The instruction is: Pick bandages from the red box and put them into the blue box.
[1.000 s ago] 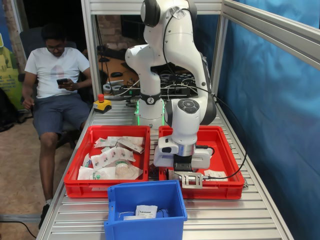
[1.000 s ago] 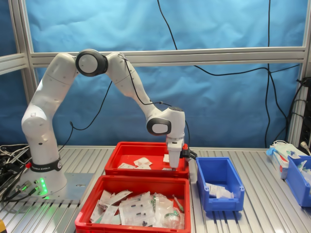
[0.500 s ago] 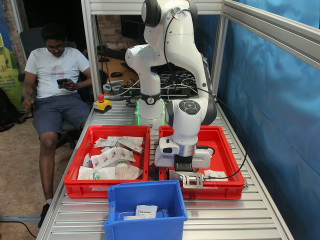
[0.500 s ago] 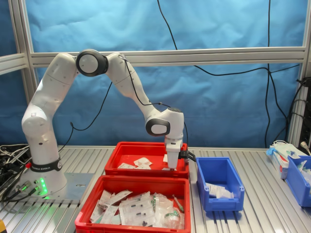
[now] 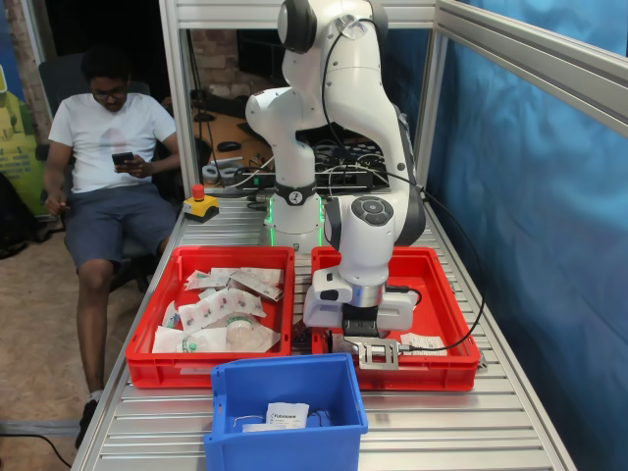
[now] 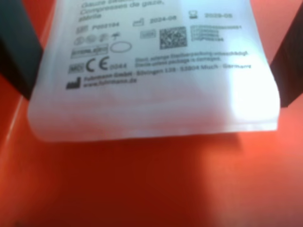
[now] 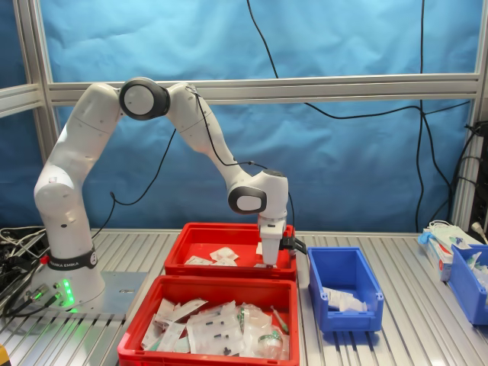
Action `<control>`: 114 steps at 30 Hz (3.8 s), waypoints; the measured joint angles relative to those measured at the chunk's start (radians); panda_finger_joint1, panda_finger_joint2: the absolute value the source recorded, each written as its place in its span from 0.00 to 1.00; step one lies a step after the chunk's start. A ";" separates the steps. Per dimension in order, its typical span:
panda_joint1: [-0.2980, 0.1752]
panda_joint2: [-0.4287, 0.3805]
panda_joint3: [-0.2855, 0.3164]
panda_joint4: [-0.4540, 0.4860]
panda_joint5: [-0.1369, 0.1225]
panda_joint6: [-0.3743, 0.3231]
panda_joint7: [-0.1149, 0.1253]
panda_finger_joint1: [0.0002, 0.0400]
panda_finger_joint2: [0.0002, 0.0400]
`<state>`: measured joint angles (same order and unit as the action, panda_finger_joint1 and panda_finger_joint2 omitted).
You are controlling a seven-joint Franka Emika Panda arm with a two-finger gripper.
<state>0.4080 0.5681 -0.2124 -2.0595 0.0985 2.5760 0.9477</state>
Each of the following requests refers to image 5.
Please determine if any tangled cable bundle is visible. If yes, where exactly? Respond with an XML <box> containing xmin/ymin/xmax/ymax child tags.
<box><xmin>235</xmin><ymin>139</ymin><xmax>393</xmax><ymax>197</ymax></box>

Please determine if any man's left forearm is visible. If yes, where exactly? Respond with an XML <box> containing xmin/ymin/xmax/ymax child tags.
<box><xmin>144</xmin><ymin>141</ymin><xmax>182</xmax><ymax>173</ymax></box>

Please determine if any white printed bandage packet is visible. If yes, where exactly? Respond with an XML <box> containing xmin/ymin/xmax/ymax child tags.
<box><xmin>266</xmin><ymin>401</ymin><xmax>311</xmax><ymax>429</ymax></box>
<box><xmin>400</xmin><ymin>332</ymin><xmax>448</xmax><ymax>358</ymax></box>

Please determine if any wooden desk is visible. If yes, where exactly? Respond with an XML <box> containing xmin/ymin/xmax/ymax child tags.
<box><xmin>190</xmin><ymin>97</ymin><xmax>276</xmax><ymax>190</ymax></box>

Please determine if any man's right forearm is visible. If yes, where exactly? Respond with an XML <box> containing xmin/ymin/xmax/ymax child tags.
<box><xmin>42</xmin><ymin>146</ymin><xmax>75</xmax><ymax>197</ymax></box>

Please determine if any man in white shirt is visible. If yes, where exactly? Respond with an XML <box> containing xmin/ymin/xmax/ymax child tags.
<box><xmin>42</xmin><ymin>43</ymin><xmax>182</xmax><ymax>450</ymax></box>

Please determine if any aluminium frame post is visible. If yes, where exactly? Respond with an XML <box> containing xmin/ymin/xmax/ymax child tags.
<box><xmin>415</xmin><ymin>28</ymin><xmax>448</xmax><ymax>192</ymax></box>
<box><xmin>157</xmin><ymin>0</ymin><xmax>193</xmax><ymax>195</ymax></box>

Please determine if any blue plastic bin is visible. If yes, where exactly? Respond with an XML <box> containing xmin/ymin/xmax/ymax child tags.
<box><xmin>203</xmin><ymin>351</ymin><xmax>369</xmax><ymax>471</ymax></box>

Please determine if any black bag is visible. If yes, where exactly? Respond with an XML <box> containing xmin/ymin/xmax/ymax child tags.
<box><xmin>0</xmin><ymin>171</ymin><xmax>38</xmax><ymax>259</ymax></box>

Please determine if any clear pouch green cap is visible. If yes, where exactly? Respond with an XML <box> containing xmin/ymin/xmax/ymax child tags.
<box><xmin>223</xmin><ymin>313</ymin><xmax>282</xmax><ymax>353</ymax></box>

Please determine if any dark monitor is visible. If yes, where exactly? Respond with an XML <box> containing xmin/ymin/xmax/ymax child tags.
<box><xmin>237</xmin><ymin>28</ymin><xmax>291</xmax><ymax>79</ymax></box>

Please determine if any white paper packet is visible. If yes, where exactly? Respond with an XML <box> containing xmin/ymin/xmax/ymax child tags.
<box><xmin>230</xmin><ymin>267</ymin><xmax>285</xmax><ymax>301</ymax></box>
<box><xmin>184</xmin><ymin>268</ymin><xmax>232</xmax><ymax>291</ymax></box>

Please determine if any white cable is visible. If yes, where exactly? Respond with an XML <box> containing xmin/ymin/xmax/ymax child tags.
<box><xmin>235</xmin><ymin>156</ymin><xmax>277</xmax><ymax>186</ymax></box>

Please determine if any aluminium side beam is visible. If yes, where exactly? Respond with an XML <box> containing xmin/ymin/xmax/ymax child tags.
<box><xmin>174</xmin><ymin>0</ymin><xmax>438</xmax><ymax>30</ymax></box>

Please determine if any yellow emergency stop box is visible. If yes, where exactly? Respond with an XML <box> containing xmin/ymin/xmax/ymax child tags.
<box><xmin>183</xmin><ymin>184</ymin><xmax>221</xmax><ymax>225</ymax></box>

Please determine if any black camera cable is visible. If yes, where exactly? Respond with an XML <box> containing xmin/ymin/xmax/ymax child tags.
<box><xmin>321</xmin><ymin>17</ymin><xmax>487</xmax><ymax>355</ymax></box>

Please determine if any red plastic crate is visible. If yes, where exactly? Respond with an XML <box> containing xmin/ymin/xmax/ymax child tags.
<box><xmin>310</xmin><ymin>244</ymin><xmax>481</xmax><ymax>393</ymax></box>
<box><xmin>125</xmin><ymin>244</ymin><xmax>296</xmax><ymax>390</ymax></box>

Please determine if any man's right hand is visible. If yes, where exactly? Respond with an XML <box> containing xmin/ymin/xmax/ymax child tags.
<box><xmin>43</xmin><ymin>191</ymin><xmax>70</xmax><ymax>217</ymax></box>

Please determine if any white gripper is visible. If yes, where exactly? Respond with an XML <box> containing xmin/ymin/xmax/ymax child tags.
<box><xmin>302</xmin><ymin>289</ymin><xmax>414</xmax><ymax>333</ymax></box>

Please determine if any clear syringe blister strip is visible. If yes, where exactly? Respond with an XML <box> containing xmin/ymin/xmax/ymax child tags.
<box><xmin>177</xmin><ymin>288</ymin><xmax>267</xmax><ymax>331</ymax></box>

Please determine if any clear pouch green print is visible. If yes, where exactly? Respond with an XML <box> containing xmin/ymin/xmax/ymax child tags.
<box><xmin>151</xmin><ymin>326</ymin><xmax>230</xmax><ymax>354</ymax></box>

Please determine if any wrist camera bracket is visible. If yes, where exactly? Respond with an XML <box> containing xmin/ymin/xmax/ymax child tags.
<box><xmin>341</xmin><ymin>303</ymin><xmax>399</xmax><ymax>370</ymax></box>

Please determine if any aluminium horizontal beam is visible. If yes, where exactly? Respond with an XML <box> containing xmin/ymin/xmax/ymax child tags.
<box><xmin>434</xmin><ymin>0</ymin><xmax>628</xmax><ymax>143</ymax></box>

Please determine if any green yellow poster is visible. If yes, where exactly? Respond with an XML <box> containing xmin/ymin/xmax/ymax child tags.
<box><xmin>0</xmin><ymin>63</ymin><xmax>50</xmax><ymax>217</ymax></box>

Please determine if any black floor cable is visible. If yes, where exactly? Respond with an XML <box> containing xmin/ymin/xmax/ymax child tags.
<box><xmin>0</xmin><ymin>431</ymin><xmax>75</xmax><ymax>470</ymax></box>

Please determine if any man's left hand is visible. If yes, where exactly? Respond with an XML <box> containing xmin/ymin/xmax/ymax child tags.
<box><xmin>115</xmin><ymin>155</ymin><xmax>154</xmax><ymax>179</ymax></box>

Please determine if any blue backdrop sheet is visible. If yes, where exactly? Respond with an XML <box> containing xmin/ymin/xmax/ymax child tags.
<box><xmin>385</xmin><ymin>26</ymin><xmax>628</xmax><ymax>471</ymax></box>

